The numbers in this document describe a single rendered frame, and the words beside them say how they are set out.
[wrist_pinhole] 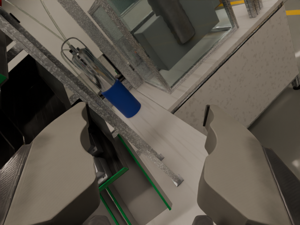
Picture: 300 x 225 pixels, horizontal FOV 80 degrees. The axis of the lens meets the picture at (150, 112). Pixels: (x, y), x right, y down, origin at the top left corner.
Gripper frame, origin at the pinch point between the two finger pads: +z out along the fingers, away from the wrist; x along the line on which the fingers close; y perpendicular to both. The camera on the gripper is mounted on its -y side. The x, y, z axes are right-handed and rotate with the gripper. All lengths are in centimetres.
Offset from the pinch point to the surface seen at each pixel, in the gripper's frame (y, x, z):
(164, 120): 54, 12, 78
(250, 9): -4, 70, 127
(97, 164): 29.1, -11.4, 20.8
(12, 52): 4.5, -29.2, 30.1
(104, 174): 31.3, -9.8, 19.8
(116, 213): 49, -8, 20
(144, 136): 64, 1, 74
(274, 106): 73, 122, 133
